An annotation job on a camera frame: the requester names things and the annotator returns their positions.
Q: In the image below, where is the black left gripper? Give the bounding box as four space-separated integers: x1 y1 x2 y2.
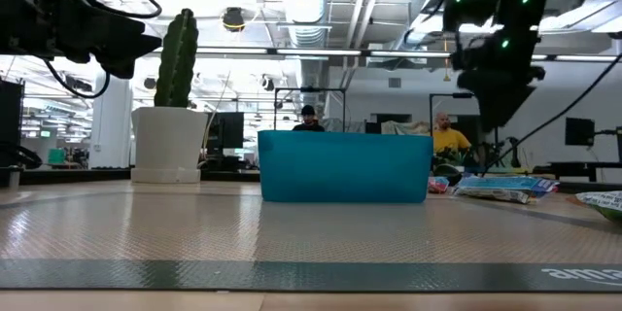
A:
0 0 163 80

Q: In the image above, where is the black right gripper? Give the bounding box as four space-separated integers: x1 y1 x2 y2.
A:
454 31 545 132

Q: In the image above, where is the green orange granola bar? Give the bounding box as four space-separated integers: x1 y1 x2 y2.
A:
575 190 622 223

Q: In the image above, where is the blue white granola bar wrapper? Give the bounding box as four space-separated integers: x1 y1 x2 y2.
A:
453 174 561 205

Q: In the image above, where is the red granola bar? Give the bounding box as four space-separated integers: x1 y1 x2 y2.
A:
427 176 451 194

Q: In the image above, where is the green cactus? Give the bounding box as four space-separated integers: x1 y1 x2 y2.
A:
154 8 200 109

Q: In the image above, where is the yellow hanging pendant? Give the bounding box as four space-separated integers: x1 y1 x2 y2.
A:
441 38 452 83

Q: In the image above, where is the person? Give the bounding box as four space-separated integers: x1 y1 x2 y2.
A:
432 111 472 166
291 104 326 132

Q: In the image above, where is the white round column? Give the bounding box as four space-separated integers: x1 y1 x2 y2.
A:
89 70 132 169

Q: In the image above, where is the white plant pot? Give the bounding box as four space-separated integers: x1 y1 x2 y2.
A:
130 106 209 172

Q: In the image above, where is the black background table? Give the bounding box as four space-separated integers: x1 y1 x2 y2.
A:
532 159 622 184

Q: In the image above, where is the white pot saucer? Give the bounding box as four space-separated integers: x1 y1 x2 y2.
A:
129 167 202 185

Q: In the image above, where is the black cabinet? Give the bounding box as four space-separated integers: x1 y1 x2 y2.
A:
0 80 25 169

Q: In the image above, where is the black computer monitor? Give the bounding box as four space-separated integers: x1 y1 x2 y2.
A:
206 111 245 156

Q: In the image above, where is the teal plastic bin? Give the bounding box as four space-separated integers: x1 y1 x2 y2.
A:
256 129 435 204

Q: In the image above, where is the beige mat with grey border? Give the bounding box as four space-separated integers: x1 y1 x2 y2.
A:
0 189 622 294

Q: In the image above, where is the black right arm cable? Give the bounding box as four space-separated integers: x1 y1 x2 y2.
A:
480 51 622 176

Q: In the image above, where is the black hanging cable loop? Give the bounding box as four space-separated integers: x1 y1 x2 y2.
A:
43 57 111 100

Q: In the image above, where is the small black wall monitor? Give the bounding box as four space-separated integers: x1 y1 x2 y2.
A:
565 117 596 147

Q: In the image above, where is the silver spiral ceiling duct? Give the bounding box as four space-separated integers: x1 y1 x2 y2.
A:
276 0 336 108

